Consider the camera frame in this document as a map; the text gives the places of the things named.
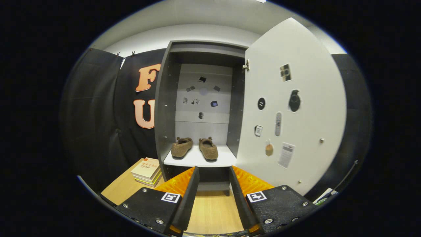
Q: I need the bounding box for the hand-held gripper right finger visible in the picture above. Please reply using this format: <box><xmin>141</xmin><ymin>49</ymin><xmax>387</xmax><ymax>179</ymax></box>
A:
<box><xmin>229</xmin><ymin>166</ymin><xmax>316</xmax><ymax>235</ymax></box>

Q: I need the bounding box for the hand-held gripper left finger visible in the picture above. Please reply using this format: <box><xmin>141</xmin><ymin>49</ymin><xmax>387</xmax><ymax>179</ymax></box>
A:
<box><xmin>115</xmin><ymin>166</ymin><xmax>200</xmax><ymax>236</ymax></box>

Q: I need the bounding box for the brown fuzzy slipper shoe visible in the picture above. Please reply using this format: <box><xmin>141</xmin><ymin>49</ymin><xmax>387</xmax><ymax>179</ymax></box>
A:
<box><xmin>198</xmin><ymin>137</ymin><xmax>219</xmax><ymax>161</ymax></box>
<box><xmin>171</xmin><ymin>137</ymin><xmax>194</xmax><ymax>158</ymax></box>

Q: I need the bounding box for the dark grey shoe cabinet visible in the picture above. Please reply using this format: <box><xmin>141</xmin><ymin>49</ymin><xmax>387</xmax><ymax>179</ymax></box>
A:
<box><xmin>154</xmin><ymin>40</ymin><xmax>250</xmax><ymax>196</ymax></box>

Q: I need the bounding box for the white shoe cabinet door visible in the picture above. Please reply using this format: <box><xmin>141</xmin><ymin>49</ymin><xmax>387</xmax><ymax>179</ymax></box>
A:
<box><xmin>235</xmin><ymin>17</ymin><xmax>347</xmax><ymax>196</ymax></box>

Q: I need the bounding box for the yellow-edged book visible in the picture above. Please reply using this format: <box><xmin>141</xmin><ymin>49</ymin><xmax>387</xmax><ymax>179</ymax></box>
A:
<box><xmin>133</xmin><ymin>170</ymin><xmax>162</xmax><ymax>184</ymax></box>

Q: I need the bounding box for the cream and orange cover book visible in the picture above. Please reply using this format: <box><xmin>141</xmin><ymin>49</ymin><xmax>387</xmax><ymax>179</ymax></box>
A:
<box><xmin>131</xmin><ymin>157</ymin><xmax>161</xmax><ymax>180</ymax></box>

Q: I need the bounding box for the white flat object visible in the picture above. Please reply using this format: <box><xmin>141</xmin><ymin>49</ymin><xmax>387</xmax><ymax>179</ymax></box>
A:
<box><xmin>312</xmin><ymin>188</ymin><xmax>337</xmax><ymax>204</ymax></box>

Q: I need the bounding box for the thin dark rod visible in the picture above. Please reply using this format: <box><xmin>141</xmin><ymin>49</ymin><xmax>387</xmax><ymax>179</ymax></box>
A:
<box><xmin>336</xmin><ymin>160</ymin><xmax>358</xmax><ymax>191</ymax></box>

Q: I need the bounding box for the black backdrop cloth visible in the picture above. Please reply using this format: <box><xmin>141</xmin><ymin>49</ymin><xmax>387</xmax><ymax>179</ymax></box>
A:
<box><xmin>59</xmin><ymin>48</ymin><xmax>372</xmax><ymax>201</ymax></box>

